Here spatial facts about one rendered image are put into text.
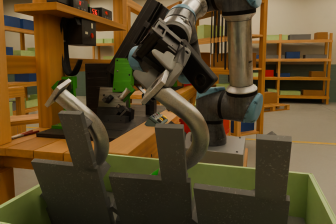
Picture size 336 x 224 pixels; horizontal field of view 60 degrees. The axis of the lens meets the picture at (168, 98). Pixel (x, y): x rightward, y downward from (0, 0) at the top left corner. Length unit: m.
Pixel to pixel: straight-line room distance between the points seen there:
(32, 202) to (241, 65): 0.76
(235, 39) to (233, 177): 0.48
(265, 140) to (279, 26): 10.31
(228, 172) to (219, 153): 0.31
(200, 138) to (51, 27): 1.37
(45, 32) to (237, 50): 1.07
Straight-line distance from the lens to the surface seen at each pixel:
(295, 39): 10.15
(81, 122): 0.53
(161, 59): 0.48
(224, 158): 1.12
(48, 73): 1.72
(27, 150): 1.36
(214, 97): 1.15
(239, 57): 1.06
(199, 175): 0.84
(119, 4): 2.66
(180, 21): 0.65
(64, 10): 1.65
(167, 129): 0.45
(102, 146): 0.59
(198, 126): 0.48
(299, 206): 0.86
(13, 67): 1.64
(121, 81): 1.77
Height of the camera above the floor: 1.23
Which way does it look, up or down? 6 degrees down
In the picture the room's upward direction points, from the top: straight up
